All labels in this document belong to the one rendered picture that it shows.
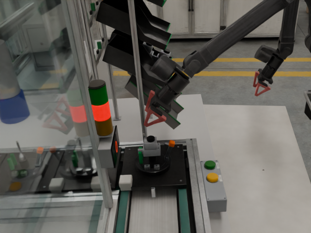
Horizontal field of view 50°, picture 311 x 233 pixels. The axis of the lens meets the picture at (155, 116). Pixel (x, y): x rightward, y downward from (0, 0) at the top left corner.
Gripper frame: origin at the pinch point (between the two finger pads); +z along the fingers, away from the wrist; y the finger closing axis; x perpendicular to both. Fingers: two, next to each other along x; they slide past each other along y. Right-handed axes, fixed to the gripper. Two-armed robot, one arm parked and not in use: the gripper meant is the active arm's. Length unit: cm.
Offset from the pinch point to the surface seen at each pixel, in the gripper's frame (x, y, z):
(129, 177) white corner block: 7.2, 9.1, 19.6
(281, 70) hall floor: 187, -287, -13
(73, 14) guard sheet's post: -37.6, 21.3, -22.5
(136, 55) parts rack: -12.9, -19.2, -9.4
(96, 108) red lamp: -19.8, 21.8, -4.4
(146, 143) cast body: 5.7, 2.0, 8.1
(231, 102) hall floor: 132, -213, 37
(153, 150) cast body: 10.0, 2.3, 8.9
